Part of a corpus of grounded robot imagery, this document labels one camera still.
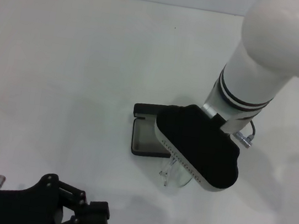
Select clear white glasses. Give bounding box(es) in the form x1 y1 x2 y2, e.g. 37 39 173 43
157 152 197 191

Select black glasses case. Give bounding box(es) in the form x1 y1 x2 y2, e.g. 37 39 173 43
127 101 179 161

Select right gripper grey cable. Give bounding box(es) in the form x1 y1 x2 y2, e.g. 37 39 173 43
231 117 259 151

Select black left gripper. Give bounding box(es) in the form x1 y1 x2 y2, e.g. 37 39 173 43
0 166 116 224

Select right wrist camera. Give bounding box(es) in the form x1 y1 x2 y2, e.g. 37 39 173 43
146 99 248 196

